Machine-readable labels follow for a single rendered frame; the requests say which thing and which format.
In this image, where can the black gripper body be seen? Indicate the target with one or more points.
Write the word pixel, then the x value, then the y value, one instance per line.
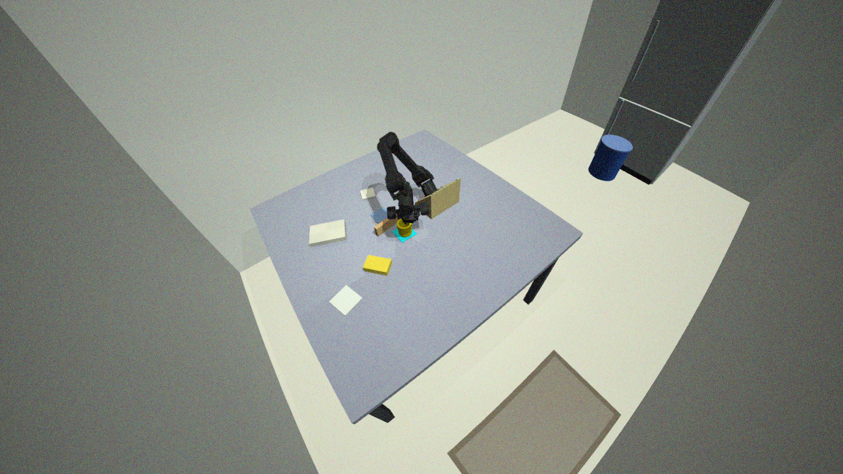
pixel 392 211

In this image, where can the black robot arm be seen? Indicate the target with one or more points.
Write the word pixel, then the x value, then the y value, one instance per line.
pixel 395 181

